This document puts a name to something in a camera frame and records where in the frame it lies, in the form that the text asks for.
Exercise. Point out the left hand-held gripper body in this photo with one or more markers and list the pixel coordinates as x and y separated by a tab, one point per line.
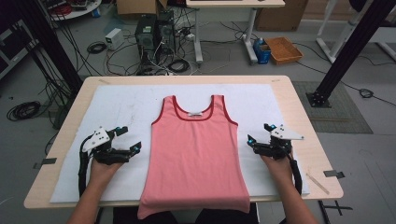
101	140

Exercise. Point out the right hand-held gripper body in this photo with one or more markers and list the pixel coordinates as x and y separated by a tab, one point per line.
280	146

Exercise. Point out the pink tank top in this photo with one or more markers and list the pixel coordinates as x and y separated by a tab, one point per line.
194	155

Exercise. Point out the person's right hand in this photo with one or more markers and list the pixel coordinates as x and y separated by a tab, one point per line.
280	169

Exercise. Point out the person's left hand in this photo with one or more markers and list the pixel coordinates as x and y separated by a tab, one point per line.
102	172

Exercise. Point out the white felt mat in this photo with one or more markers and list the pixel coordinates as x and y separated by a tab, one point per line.
124	102

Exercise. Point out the black tape strip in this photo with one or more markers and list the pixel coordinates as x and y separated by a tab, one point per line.
46	161
333	174

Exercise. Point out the grey floor mat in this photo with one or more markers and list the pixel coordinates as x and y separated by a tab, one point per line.
339	115

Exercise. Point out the person's left leg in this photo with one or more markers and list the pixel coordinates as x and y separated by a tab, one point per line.
124	217

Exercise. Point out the person's leg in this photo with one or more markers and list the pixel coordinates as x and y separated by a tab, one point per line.
124	217
252	214

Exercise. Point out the person's right leg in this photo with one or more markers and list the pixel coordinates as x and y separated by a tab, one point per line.
252	214

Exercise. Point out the blue box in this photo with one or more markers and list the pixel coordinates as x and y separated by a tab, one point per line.
262	53

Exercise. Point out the orange basket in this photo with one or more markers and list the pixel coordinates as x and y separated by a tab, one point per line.
284	49

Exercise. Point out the small white device box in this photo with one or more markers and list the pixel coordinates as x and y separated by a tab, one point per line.
113	38

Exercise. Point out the black computer tower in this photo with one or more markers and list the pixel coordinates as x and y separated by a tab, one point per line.
166	31
145	37

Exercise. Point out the black metal stand beam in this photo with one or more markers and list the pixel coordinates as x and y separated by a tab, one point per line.
53	49
351	49

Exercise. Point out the large closed cardboard box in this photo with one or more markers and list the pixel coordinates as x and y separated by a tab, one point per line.
280	15

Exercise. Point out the white desk with legs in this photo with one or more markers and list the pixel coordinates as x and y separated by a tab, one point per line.
236	3

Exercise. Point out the round white table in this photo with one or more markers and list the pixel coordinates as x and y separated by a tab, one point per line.
77	9

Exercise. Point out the dark metal rack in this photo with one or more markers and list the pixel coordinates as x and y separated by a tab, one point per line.
12	46

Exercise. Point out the white metal frame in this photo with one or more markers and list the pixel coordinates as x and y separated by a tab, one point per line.
341	34

